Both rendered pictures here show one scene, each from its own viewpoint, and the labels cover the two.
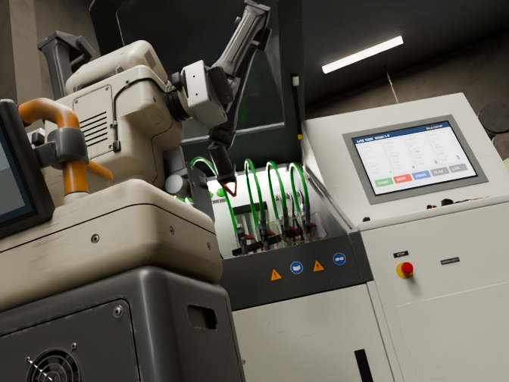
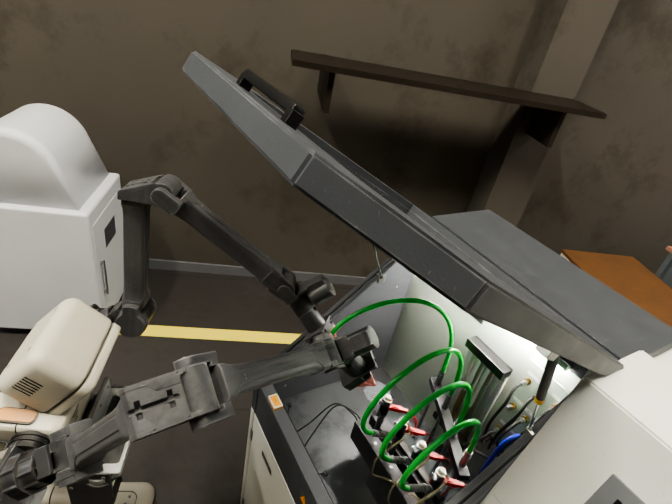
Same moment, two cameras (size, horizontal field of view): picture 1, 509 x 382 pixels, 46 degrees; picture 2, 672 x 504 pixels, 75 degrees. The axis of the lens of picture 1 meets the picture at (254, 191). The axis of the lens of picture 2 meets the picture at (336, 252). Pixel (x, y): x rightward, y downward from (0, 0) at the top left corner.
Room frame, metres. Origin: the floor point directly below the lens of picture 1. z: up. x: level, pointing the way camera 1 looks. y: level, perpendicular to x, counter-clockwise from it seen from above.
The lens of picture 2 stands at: (1.42, -0.58, 2.11)
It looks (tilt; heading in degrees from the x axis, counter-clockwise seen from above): 31 degrees down; 61
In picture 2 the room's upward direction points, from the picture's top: 12 degrees clockwise
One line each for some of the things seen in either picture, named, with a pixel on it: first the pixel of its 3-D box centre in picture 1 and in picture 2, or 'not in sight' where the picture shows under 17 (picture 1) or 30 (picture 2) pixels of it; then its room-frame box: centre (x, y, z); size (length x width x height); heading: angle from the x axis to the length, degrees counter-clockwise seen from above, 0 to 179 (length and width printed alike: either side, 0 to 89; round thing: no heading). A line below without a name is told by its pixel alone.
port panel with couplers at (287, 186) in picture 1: (291, 217); (523, 417); (2.34, -0.13, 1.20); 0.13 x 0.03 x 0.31; 97
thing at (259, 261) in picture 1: (257, 280); (302, 479); (1.82, 0.05, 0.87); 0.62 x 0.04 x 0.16; 97
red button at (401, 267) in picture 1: (406, 268); not in sight; (1.83, -0.40, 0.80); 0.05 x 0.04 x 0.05; 97
